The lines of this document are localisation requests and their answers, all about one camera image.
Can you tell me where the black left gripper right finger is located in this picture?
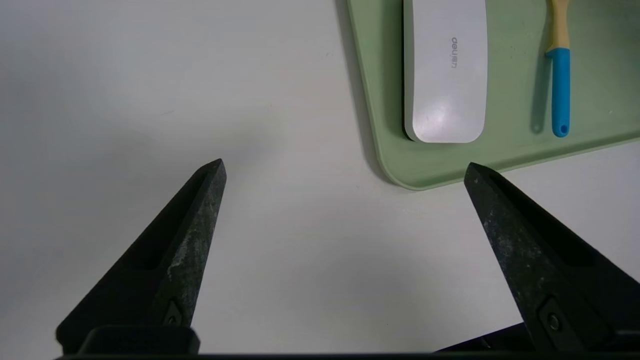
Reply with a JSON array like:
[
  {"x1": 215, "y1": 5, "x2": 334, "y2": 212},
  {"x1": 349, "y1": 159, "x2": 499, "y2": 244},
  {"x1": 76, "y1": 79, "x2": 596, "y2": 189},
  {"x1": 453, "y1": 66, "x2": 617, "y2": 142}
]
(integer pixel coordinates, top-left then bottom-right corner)
[{"x1": 463, "y1": 162, "x2": 640, "y2": 353}]

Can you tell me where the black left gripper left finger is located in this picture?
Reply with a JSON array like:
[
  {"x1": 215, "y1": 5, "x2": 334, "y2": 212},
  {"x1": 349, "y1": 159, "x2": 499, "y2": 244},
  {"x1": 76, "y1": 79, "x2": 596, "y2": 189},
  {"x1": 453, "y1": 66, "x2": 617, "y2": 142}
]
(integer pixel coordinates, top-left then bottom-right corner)
[{"x1": 55, "y1": 158, "x2": 227, "y2": 355}]

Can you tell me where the wooden spoon blue handle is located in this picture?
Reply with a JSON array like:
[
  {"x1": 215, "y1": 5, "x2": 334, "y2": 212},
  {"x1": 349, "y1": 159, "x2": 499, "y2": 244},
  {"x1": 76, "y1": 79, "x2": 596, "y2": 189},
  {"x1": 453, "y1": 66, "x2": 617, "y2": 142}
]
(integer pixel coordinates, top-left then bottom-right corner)
[{"x1": 545, "y1": 0, "x2": 572, "y2": 138}]

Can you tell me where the white pencil case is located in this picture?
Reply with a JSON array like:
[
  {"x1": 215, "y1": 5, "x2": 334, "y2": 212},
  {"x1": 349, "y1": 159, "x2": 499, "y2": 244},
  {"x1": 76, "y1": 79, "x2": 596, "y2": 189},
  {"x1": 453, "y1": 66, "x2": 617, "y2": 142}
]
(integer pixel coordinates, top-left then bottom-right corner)
[{"x1": 402, "y1": 0, "x2": 488, "y2": 144}]

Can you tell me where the green plastic tray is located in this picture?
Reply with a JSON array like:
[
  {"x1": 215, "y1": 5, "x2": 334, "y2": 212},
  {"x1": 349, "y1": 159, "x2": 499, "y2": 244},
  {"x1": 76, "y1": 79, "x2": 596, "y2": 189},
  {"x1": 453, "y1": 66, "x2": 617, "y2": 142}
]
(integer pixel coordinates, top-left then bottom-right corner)
[{"x1": 346, "y1": 0, "x2": 640, "y2": 191}]

